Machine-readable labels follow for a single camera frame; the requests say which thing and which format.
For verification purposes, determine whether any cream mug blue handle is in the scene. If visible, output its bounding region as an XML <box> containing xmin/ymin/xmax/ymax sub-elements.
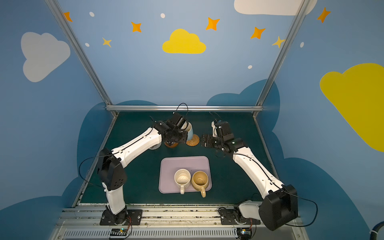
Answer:
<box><xmin>182</xmin><ymin>122</ymin><xmax>194</xmax><ymax>141</ymax></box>

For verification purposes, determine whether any tan woven rattan coaster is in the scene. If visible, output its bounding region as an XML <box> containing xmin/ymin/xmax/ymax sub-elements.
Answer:
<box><xmin>186</xmin><ymin>134</ymin><xmax>200</xmax><ymax>147</ymax></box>

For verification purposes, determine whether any yellow ceramic mug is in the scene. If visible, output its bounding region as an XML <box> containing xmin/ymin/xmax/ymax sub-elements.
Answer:
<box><xmin>191</xmin><ymin>171</ymin><xmax>209</xmax><ymax>198</ymax></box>

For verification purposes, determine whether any white cream ceramic mug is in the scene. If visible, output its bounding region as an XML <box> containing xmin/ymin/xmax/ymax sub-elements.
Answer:
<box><xmin>174</xmin><ymin>169</ymin><xmax>191</xmax><ymax>195</ymax></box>

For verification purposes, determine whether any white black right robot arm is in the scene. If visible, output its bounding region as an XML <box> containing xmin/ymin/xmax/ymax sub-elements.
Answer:
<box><xmin>202</xmin><ymin>121</ymin><xmax>299</xmax><ymax>231</ymax></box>

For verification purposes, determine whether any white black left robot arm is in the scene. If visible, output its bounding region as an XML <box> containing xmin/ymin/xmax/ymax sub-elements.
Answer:
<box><xmin>97</xmin><ymin>112</ymin><xmax>193</xmax><ymax>226</ymax></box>

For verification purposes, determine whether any large brown wooden coaster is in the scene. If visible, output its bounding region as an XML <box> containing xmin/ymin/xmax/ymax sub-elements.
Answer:
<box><xmin>164</xmin><ymin>142</ymin><xmax>179</xmax><ymax>149</ymax></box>

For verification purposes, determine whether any lilac plastic tray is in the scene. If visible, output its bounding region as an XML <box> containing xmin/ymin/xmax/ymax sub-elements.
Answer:
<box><xmin>159</xmin><ymin>156</ymin><xmax>212</xmax><ymax>194</ymax></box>

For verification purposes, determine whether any right small circuit board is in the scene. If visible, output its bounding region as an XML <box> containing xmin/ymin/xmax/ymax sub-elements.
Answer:
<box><xmin>236</xmin><ymin>228</ymin><xmax>253</xmax><ymax>240</ymax></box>

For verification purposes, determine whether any small circuit board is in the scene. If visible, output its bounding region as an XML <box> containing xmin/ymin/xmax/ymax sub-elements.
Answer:
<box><xmin>236</xmin><ymin>228</ymin><xmax>253</xmax><ymax>240</ymax></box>
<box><xmin>109</xmin><ymin>228</ymin><xmax>129</xmax><ymax>240</ymax></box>

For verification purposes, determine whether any left small circuit board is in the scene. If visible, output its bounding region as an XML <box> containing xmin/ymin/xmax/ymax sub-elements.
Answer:
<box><xmin>109</xmin><ymin>228</ymin><xmax>129</xmax><ymax>240</ymax></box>

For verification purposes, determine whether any white woven rope coaster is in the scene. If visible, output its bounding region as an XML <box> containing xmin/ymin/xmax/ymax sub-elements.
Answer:
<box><xmin>150</xmin><ymin>143</ymin><xmax>162</xmax><ymax>150</ymax></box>

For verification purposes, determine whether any horizontal aluminium back rail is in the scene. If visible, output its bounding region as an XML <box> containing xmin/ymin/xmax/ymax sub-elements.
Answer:
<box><xmin>106</xmin><ymin>104</ymin><xmax>263</xmax><ymax>112</ymax></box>

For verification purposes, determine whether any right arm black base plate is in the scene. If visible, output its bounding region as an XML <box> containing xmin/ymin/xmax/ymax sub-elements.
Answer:
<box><xmin>218</xmin><ymin>207</ymin><xmax>261</xmax><ymax>225</ymax></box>

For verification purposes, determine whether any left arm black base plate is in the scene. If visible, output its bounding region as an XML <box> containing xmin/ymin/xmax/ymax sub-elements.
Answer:
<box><xmin>100</xmin><ymin>210</ymin><xmax>143</xmax><ymax>226</ymax></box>

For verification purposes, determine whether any front aluminium base frame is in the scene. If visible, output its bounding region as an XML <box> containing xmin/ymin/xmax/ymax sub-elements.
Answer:
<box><xmin>50</xmin><ymin>204</ymin><xmax>309</xmax><ymax>240</ymax></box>

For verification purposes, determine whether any right aluminium corner post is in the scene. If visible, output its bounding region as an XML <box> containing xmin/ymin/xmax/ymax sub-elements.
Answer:
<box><xmin>253</xmin><ymin>0</ymin><xmax>312</xmax><ymax>121</ymax></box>

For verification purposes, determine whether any aluminium corner post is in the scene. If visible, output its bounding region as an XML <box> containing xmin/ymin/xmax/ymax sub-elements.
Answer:
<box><xmin>45</xmin><ymin>0</ymin><xmax>113</xmax><ymax>106</ymax></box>
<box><xmin>253</xmin><ymin>0</ymin><xmax>312</xmax><ymax>121</ymax></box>

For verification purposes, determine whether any left aluminium corner post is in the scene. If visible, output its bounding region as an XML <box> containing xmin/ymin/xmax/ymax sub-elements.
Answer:
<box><xmin>45</xmin><ymin>0</ymin><xmax>113</xmax><ymax>106</ymax></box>

